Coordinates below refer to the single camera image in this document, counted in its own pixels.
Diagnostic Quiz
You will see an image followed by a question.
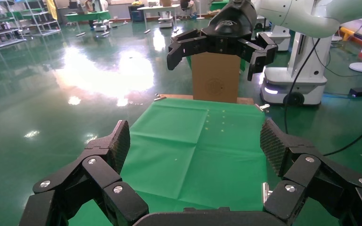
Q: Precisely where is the metal shelf rack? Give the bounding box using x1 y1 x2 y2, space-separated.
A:
0 0 27 49
15 0 62 37

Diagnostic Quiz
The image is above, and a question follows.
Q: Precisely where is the yellow orange floor barrier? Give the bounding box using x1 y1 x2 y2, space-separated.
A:
339 26 362 43

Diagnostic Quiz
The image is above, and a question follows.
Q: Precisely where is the white wheeled robot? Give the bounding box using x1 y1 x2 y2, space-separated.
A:
259 31 333 106

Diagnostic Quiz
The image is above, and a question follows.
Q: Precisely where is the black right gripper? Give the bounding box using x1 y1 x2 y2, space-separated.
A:
167 0 279 82

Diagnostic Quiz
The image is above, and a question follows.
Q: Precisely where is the black hanging cable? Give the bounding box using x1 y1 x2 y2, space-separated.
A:
282 37 322 135

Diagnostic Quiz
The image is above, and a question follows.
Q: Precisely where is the white table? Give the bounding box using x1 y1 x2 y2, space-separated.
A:
136 3 181 34

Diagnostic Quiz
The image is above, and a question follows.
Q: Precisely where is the dark blue bin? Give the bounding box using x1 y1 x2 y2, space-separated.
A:
128 4 145 23

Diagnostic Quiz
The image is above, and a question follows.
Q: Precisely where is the green covered table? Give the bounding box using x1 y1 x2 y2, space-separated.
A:
64 10 112 37

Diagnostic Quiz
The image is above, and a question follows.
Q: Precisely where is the yellow banner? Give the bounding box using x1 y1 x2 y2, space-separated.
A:
46 0 58 21

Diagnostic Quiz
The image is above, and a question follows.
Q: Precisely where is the green table cloth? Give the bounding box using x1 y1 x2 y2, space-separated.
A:
68 98 268 226

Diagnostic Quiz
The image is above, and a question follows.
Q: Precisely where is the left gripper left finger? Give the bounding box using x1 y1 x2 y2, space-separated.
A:
18 120 149 226

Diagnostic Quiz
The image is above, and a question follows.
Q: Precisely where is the brown cardboard carton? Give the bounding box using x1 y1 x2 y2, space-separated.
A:
191 51 241 104

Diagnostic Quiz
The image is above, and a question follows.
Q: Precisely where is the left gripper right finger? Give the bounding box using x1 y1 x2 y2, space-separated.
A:
260 118 362 226

